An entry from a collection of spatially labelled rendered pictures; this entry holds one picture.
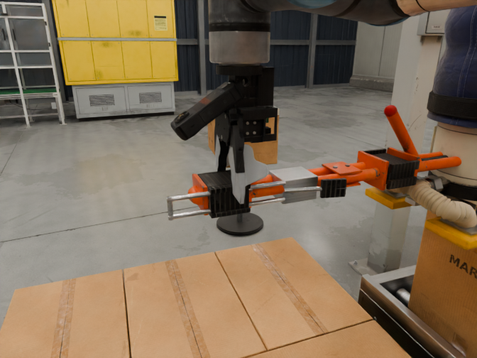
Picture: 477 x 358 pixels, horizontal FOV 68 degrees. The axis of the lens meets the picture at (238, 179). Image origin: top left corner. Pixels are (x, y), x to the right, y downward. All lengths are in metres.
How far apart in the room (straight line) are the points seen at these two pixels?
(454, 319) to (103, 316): 1.13
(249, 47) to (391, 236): 2.02
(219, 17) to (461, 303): 1.06
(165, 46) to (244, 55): 7.40
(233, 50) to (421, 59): 1.70
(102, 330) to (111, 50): 6.77
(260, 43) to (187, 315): 1.01
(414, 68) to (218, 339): 1.64
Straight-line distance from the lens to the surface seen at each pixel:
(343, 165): 0.72
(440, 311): 1.35
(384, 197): 0.93
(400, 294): 1.54
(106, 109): 7.86
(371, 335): 1.33
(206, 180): 0.59
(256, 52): 0.53
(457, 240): 0.81
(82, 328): 1.38
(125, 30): 7.78
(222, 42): 0.53
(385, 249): 2.46
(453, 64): 0.87
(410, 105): 2.17
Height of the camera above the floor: 1.42
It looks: 20 degrees down
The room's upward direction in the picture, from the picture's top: straight up
